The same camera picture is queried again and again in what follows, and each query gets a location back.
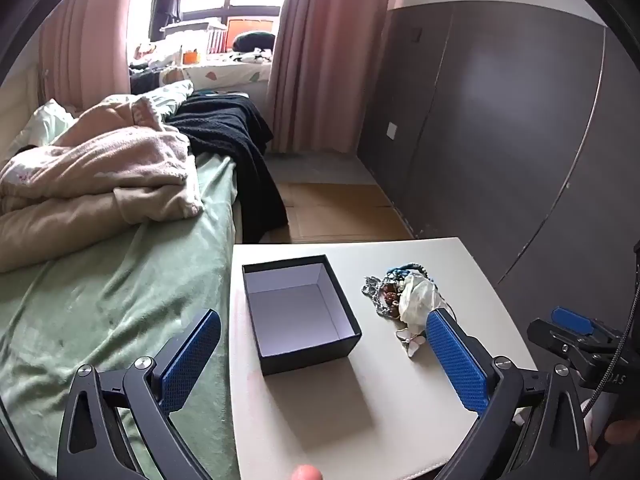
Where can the light green quilt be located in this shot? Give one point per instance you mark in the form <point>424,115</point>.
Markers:
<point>165,97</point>

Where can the white wall outlet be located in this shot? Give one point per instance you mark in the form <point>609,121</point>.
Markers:
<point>392,130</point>

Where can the row of books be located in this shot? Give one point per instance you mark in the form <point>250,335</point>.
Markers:
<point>217,40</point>

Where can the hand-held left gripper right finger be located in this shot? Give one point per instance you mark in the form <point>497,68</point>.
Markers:
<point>457,360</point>

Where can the flat cardboard sheet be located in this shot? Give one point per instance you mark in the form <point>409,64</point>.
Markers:
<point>340,215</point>

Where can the person's left hand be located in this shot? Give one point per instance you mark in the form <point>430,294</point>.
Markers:
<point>306,473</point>

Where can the orange box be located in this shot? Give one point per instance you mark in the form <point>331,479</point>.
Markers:
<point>245,26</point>

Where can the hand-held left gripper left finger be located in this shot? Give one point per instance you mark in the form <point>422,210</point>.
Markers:
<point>192,360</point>

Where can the beige blanket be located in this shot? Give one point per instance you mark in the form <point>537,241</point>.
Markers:
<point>55,230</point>

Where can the pink curtain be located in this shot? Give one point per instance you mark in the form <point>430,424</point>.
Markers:
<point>320,60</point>
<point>90,35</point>

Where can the pink fleece blanket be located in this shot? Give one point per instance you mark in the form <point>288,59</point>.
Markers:
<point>100,160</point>

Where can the dark green cushion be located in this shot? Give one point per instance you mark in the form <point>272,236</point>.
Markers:
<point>255,41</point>

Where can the white flower pendant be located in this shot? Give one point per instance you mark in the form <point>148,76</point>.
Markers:
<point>411,342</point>

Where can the black square gift box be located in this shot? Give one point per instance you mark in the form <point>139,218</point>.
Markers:
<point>310,355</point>

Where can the green bed sheet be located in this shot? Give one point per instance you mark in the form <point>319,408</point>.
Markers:
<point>115,310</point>

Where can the small orange container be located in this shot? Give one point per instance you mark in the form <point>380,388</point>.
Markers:
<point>191,56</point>

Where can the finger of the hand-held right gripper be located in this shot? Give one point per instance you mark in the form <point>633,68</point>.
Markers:
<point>570,321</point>

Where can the black knit blanket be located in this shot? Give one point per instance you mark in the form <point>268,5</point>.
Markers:
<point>225,135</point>

